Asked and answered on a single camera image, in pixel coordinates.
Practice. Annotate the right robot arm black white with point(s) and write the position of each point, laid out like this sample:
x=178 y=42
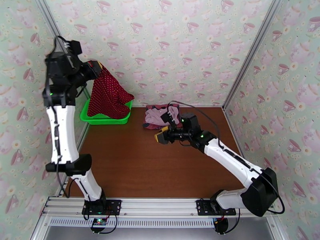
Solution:
x=232 y=159

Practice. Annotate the pink tank top dark trim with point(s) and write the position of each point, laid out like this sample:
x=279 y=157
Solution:
x=150 y=126

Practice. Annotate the small controller circuit board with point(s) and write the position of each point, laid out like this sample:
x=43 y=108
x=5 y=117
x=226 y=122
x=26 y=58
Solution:
x=98 y=223
x=221 y=224

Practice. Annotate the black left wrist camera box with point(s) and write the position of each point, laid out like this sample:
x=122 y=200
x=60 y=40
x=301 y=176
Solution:
x=74 y=48

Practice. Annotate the lilac ribbed knit top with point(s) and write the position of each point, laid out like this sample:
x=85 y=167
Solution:
x=155 y=116

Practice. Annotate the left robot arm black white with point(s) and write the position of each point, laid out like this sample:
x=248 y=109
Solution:
x=62 y=134

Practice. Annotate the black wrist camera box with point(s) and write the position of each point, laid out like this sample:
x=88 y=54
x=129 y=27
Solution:
x=168 y=118
x=74 y=48

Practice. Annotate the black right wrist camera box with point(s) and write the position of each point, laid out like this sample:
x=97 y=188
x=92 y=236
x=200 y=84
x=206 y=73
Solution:
x=168 y=118

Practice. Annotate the aluminium frame corner post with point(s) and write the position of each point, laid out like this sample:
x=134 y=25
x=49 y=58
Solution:
x=50 y=19
x=252 y=51

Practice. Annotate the red polka dot garment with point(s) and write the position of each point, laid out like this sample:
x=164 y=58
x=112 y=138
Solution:
x=107 y=96

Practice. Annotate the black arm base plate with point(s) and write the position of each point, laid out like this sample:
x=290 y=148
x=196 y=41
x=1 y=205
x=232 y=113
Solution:
x=203 y=206
x=113 y=206

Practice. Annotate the green plastic laundry basket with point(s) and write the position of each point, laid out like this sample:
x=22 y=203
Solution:
x=107 y=121

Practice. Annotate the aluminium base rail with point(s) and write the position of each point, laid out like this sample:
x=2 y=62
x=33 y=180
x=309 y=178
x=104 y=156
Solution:
x=160 y=206

